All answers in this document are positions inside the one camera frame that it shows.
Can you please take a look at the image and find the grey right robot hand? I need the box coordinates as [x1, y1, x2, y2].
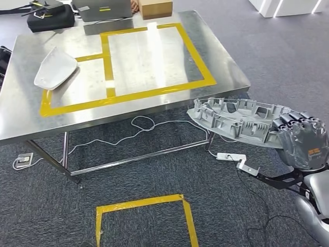
[272, 111, 329, 171]

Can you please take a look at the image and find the grey plastic hubcap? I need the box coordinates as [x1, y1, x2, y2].
[186, 97, 296, 150]

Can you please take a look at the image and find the stainless steel workbench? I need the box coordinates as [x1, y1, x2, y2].
[0, 10, 251, 185]

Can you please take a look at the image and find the white plastic shell part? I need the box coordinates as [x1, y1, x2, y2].
[33, 46, 78, 92]

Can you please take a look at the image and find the white power strip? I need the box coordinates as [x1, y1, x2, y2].
[216, 152, 248, 162]

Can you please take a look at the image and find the yellow floor tape square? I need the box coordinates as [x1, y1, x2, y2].
[95, 193, 200, 247]

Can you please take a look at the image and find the yellow tape grid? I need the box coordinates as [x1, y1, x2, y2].
[39, 22, 217, 118]

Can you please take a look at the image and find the brown cardboard box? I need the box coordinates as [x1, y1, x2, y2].
[138, 0, 174, 21]

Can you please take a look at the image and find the grey metal box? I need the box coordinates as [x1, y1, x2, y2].
[72, 0, 134, 23]

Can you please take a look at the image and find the black soft bag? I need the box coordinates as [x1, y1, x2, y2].
[26, 3, 75, 34]

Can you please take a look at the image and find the black handheld device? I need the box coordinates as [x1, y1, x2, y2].
[22, 0, 66, 17]

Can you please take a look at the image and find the grey floor socket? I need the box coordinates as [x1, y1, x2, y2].
[16, 152, 34, 168]

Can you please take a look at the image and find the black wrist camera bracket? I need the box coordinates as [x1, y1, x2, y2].
[257, 168, 310, 191]

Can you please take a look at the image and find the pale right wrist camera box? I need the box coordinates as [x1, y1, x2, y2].
[236, 158, 260, 177]

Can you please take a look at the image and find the black cable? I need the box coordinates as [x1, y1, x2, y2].
[227, 155, 324, 247]

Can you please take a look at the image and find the white cable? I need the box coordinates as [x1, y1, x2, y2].
[12, 116, 219, 171]

